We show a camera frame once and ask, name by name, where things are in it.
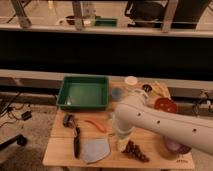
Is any white round lid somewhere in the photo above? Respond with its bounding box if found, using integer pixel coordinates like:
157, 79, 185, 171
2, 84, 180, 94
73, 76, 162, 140
124, 76, 138, 85

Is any yellow corn toy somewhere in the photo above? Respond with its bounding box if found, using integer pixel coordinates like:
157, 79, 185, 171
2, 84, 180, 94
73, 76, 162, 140
154, 81, 166, 97

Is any wooden table board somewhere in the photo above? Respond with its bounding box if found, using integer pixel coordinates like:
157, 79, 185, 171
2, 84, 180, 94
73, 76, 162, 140
42, 78, 196, 170

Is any purple bowl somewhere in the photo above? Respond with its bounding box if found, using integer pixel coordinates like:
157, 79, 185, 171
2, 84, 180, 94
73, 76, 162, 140
164, 138, 191, 154

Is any blue plastic cup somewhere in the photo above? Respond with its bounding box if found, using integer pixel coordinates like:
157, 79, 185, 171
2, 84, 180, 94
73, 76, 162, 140
111, 87, 123, 101

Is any small metal cup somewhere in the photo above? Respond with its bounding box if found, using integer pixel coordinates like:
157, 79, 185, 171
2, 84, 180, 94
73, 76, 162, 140
142, 84, 152, 92

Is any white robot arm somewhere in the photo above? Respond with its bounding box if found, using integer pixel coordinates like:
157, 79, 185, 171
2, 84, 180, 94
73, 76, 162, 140
113, 93, 213, 155

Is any grey-blue towel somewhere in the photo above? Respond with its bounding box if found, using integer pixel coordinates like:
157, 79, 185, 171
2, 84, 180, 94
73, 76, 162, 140
82, 138, 110, 164

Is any bunch of dark grapes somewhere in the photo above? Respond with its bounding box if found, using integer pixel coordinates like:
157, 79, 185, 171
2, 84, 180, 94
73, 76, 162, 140
124, 140, 150, 162

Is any red bowl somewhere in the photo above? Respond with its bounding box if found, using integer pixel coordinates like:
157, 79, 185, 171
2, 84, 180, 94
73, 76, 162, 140
154, 98, 178, 113

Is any green plastic tray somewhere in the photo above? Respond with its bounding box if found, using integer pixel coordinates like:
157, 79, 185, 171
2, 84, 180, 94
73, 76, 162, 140
56, 76, 109, 110

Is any orange carrot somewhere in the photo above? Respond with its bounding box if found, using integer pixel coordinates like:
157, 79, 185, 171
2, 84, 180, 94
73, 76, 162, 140
85, 119, 107, 133

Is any black handled knife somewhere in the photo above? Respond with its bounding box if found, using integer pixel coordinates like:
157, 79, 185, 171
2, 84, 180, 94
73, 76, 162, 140
74, 127, 80, 158

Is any black office chair base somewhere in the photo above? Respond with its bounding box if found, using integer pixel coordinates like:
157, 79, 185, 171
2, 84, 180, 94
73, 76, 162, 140
0, 134, 27, 151

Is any black power adapter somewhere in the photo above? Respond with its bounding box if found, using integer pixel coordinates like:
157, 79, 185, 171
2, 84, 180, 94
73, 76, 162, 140
21, 111, 32, 121

